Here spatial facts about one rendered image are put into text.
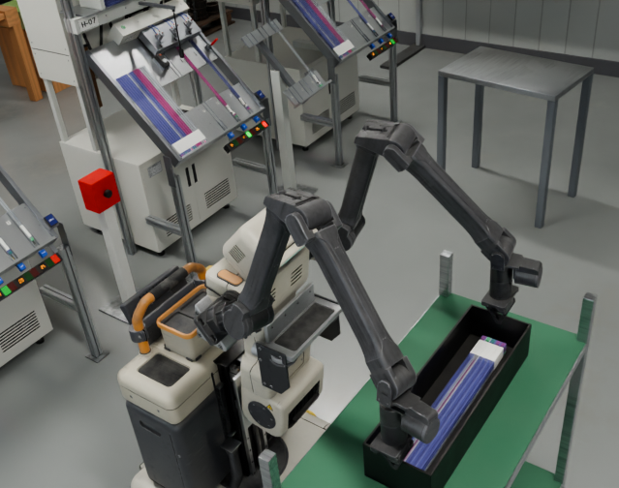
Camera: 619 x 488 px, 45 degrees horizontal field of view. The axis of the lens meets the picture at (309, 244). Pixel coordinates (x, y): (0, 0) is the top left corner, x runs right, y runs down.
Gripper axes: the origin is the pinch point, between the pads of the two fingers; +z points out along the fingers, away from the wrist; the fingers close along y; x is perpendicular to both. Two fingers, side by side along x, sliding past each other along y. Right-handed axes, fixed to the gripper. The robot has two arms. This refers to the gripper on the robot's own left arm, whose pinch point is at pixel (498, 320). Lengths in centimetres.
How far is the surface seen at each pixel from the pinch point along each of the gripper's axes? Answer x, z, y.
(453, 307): 17.6, 8.7, 8.9
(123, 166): 240, 42, 71
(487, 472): -15.5, 8.8, -41.5
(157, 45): 232, -13, 105
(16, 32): 500, 37, 194
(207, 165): 228, 63, 119
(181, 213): 198, 58, 67
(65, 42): 260, -24, 71
